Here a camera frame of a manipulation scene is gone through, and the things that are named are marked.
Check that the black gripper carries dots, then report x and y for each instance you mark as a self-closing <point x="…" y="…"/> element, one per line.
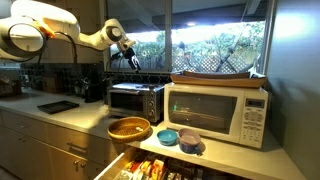
<point x="128" y="52"/>

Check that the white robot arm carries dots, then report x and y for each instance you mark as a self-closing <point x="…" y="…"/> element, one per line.
<point x="50" y="20"/>

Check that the silver toaster oven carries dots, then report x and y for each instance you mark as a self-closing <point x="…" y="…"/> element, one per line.
<point x="133" y="103"/>

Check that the black coffee maker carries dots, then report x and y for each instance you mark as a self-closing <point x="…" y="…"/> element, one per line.
<point x="93" y="85"/>

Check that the round woven basket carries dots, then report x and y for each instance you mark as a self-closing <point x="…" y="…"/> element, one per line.
<point x="128" y="130"/>

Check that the dark brown tray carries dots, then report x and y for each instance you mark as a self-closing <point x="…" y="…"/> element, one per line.
<point x="213" y="74"/>

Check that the large window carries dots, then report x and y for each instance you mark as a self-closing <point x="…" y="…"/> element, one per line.
<point x="213" y="50"/>

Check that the blue bowl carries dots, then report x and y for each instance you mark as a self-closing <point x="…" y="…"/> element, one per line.
<point x="166" y="137"/>

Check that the light wooden tray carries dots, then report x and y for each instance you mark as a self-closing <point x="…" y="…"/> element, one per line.
<point x="216" y="82"/>

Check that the wooden knife block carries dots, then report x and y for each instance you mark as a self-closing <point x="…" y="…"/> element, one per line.
<point x="50" y="85"/>

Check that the black baking tray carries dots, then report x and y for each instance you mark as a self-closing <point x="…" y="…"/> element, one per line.
<point x="57" y="107"/>

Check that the white microwave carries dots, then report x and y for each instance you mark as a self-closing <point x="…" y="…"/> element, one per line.
<point x="213" y="113"/>

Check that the purple bowl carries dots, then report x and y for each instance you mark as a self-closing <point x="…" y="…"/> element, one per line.
<point x="189" y="141"/>

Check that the metal cabinet knob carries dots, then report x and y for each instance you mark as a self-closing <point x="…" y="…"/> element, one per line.
<point x="83" y="164"/>
<point x="77" y="162"/>

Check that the wooden base cabinet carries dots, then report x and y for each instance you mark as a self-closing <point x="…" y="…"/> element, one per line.
<point x="40" y="146"/>

